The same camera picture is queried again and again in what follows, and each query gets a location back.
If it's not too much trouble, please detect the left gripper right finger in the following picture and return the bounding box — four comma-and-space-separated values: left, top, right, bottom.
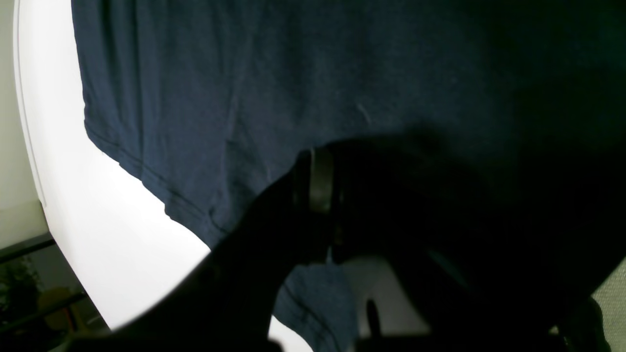
329, 141, 612, 352

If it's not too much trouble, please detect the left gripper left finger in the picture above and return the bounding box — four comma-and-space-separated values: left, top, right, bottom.
68, 151, 323, 352

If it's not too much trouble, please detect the dark navy T-shirt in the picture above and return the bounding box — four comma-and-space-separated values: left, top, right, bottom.
71, 0, 625, 352

